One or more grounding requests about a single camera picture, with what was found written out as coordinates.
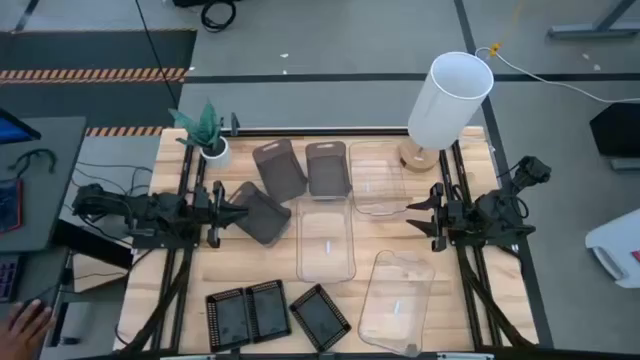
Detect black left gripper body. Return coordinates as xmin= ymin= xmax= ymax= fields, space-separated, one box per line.
xmin=192 ymin=179 xmax=229 ymax=250

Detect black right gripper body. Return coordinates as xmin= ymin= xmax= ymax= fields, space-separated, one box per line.
xmin=429 ymin=182 xmax=469 ymax=253

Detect smoky grey plastic bin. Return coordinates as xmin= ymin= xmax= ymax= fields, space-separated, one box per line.
xmin=251 ymin=138 xmax=309 ymax=204
xmin=227 ymin=180 xmax=293 ymax=248
xmin=305 ymin=140 xmax=353 ymax=201

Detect clear plastic bin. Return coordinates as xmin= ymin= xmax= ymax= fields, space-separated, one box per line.
xmin=295 ymin=197 xmax=357 ymax=285
xmin=348 ymin=140 xmax=409 ymax=217
xmin=357 ymin=249 xmax=436 ymax=358

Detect black perforated plastic basket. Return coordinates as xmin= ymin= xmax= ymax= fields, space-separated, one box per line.
xmin=244 ymin=279 xmax=293 ymax=344
xmin=205 ymin=287 xmax=253 ymax=354
xmin=288 ymin=283 xmax=352 ymax=353

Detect round wooden lamp base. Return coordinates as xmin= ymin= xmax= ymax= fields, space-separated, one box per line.
xmin=398 ymin=138 xmax=441 ymax=174

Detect white plant pot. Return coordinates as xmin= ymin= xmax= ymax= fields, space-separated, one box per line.
xmin=199 ymin=135 xmax=233 ymax=170

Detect green artificial plant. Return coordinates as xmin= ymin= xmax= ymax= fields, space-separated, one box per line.
xmin=168 ymin=98 xmax=224 ymax=151

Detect white cylindrical lamp shade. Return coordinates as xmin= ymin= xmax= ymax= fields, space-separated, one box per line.
xmin=407 ymin=51 xmax=495 ymax=151

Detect grey desk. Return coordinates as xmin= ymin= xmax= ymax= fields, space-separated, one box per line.
xmin=0 ymin=116 xmax=88 ymax=254

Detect white plastic object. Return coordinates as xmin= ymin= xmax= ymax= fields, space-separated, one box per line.
xmin=584 ymin=208 xmax=640 ymax=290

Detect black box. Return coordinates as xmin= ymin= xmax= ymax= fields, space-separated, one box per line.
xmin=588 ymin=102 xmax=640 ymax=159

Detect dark blue mouse pad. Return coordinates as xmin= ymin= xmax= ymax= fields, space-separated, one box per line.
xmin=0 ymin=178 xmax=25 ymax=235

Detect black keyboard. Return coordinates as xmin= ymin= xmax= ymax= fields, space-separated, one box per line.
xmin=0 ymin=254 xmax=21 ymax=304

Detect computer monitor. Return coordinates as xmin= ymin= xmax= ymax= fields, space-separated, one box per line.
xmin=0 ymin=107 xmax=42 ymax=146

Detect person's hand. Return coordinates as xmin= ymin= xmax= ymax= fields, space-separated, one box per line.
xmin=0 ymin=298 xmax=57 ymax=360

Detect grey metal desk leg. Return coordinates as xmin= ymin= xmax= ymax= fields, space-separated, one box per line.
xmin=546 ymin=0 xmax=640 ymax=40

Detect black floor cables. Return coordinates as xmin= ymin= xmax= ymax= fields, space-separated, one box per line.
xmin=64 ymin=160 xmax=154 ymax=201

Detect black aluminium frame rail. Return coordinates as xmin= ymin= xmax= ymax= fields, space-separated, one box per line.
xmin=219 ymin=127 xmax=409 ymax=137

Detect white power cable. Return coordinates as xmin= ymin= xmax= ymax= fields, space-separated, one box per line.
xmin=474 ymin=46 xmax=640 ymax=105

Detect thin black hanging cable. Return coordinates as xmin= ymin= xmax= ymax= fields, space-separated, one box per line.
xmin=133 ymin=0 xmax=180 ymax=109

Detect black cord on desk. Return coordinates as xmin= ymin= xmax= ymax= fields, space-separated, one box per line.
xmin=7 ymin=148 xmax=57 ymax=179

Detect coiled black cable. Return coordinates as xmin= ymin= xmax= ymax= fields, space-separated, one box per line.
xmin=199 ymin=0 xmax=238 ymax=34

